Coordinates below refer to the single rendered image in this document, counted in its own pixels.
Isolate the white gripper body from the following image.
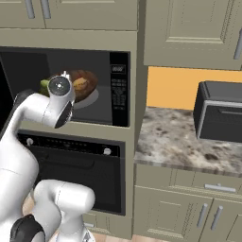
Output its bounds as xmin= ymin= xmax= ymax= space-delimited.
xmin=60 ymin=70 xmax=72 ymax=81

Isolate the chicken drumstick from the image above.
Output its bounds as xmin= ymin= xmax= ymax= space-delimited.
xmin=72 ymin=78 xmax=90 ymax=93

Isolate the green cucumber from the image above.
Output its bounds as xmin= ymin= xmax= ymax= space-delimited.
xmin=39 ymin=78 xmax=51 ymax=96

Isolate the brown bowl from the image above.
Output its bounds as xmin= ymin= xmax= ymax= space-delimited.
xmin=49 ymin=69 xmax=99 ymax=104

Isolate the grey microwave turntable plate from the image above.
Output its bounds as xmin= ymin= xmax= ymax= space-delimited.
xmin=72 ymin=87 xmax=100 ymax=111

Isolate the black built-in microwave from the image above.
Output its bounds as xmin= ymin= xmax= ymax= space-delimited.
xmin=0 ymin=46 xmax=131 ymax=129

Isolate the black microwave door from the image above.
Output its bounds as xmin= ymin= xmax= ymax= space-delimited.
xmin=0 ymin=60 xmax=17 ymax=132

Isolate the black built-in oven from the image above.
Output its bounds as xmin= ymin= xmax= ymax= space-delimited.
xmin=16 ymin=129 xmax=127 ymax=217

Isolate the beige drawer front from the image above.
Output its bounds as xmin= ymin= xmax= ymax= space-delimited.
xmin=82 ymin=211 xmax=133 ymax=239
xmin=171 ymin=170 xmax=242 ymax=200
xmin=134 ymin=164 xmax=174 ymax=189

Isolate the black toaster oven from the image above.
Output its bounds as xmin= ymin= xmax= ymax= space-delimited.
xmin=192 ymin=80 xmax=242 ymax=144

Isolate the beige base cupboard door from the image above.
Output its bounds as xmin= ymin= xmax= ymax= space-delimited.
xmin=199 ymin=198 xmax=242 ymax=242
xmin=133 ymin=185 xmax=214 ymax=242

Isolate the beige wall cupboard door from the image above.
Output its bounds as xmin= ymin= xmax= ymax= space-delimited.
xmin=39 ymin=0 xmax=139 ymax=32
xmin=143 ymin=0 xmax=242 ymax=71
xmin=0 ymin=0 xmax=46 ymax=30

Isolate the grey cupboard handle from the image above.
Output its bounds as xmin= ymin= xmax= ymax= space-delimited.
xmin=210 ymin=205 xmax=224 ymax=232
xmin=196 ymin=202 xmax=209 ymax=229
xmin=25 ymin=0 xmax=36 ymax=20
xmin=40 ymin=0 xmax=52 ymax=20
xmin=233 ymin=27 xmax=242 ymax=61

